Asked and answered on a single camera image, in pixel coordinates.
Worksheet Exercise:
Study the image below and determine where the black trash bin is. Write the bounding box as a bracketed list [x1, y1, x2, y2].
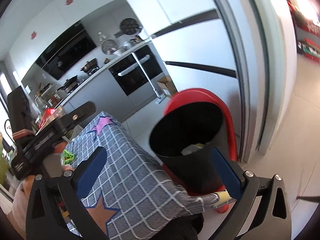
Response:
[149, 102, 223, 196]

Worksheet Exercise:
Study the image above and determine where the person's left hand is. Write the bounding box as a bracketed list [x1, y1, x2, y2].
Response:
[12, 141, 73, 233]

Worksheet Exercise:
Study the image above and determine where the green snack wrapper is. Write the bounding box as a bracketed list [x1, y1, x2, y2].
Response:
[62, 150, 75, 165]

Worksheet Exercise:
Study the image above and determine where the red plastic basket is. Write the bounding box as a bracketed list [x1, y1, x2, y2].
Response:
[39, 108, 55, 129]

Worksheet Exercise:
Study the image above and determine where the black wok on stove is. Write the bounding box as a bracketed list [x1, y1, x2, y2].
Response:
[57, 75, 79, 94]

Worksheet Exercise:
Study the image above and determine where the grey checked tablecloth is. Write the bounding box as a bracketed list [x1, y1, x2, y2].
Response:
[66, 112, 235, 240]

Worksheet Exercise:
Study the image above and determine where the brown pot on stove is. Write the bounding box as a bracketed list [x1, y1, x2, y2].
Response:
[80, 58, 100, 76]

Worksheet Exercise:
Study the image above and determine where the black range hood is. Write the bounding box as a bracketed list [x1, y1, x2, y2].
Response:
[35, 21, 96, 80]

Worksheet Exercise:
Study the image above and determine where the black built-in oven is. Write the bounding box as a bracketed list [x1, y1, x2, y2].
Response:
[109, 46, 162, 95]

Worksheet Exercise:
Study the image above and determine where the white stick vacuum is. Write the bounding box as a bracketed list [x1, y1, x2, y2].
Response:
[118, 52, 165, 104]

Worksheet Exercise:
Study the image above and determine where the cardboard box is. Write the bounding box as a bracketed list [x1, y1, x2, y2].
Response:
[157, 75, 177, 98]

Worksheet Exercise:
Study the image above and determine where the white refrigerator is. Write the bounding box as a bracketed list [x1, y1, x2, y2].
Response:
[139, 0, 251, 140]

